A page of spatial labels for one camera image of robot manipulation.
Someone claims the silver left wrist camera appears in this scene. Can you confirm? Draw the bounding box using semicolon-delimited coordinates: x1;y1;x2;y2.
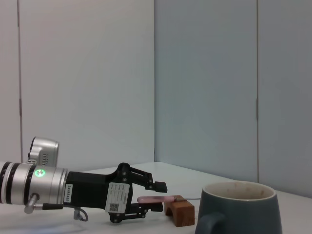
28;136;59;169

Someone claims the left gripper cable with plug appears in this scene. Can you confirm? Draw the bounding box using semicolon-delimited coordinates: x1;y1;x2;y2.
23;193;89;222

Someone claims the grey ceramic cup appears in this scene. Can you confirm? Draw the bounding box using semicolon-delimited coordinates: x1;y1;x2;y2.
194;180;283;234

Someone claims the pink handled metal spoon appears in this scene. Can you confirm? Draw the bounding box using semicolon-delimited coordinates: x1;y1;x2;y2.
137;195;202;204

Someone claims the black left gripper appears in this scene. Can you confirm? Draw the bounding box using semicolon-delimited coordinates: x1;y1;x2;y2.
64;162;168;224

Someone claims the dark arched wooden block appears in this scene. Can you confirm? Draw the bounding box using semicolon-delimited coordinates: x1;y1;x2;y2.
163;195;195;227

